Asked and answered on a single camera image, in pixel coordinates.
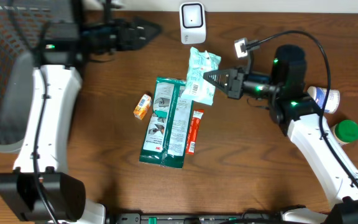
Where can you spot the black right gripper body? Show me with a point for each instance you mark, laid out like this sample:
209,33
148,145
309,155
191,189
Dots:
237,91

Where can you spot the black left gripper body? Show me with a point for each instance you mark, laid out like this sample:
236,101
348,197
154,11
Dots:
125,45

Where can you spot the light green wipes pack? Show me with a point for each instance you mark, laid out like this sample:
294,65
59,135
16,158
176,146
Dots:
197,88

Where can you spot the red stick packet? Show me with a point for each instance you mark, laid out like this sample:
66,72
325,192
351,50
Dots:
193,132

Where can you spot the orange small box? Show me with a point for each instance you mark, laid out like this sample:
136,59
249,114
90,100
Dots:
142,107

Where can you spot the white blue label tub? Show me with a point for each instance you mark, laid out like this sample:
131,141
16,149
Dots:
319,94

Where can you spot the green 3M glove package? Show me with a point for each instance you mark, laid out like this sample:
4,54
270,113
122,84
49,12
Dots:
166,134

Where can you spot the green lid jar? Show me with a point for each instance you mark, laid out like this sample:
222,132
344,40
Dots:
345,132

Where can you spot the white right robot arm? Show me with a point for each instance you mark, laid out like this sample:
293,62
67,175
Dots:
300,119

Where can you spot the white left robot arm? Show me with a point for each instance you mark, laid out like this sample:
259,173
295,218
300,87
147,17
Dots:
39,187

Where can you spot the white barcode scanner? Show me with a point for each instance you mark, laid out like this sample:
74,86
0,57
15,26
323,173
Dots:
192,23

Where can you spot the grey plastic basket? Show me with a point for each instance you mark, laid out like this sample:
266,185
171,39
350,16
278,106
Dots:
16,83

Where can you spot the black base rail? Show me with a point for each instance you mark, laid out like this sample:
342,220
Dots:
155,218

